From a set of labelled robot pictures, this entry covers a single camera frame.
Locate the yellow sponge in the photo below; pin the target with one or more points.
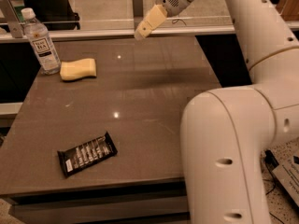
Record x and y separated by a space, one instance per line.
79 69

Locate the clear glass barrier panel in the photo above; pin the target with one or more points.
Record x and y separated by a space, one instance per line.
201 17

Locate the black snack bar wrapper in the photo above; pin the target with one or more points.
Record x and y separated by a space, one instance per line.
81 157

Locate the middle metal bracket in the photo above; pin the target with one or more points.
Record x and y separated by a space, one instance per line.
137 11

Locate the left metal bracket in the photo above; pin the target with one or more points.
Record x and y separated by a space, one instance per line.
11 18

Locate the grey printed floor box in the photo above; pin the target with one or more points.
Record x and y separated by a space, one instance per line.
287 174

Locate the clear plastic tea bottle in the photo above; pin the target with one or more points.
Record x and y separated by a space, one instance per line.
38 35

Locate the metal bracket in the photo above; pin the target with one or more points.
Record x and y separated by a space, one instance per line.
137 11
11 18

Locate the black office chair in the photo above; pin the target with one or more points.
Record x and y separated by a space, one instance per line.
55 14

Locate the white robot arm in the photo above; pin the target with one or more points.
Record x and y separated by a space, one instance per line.
224 131

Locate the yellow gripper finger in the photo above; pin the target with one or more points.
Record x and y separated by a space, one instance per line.
156 16

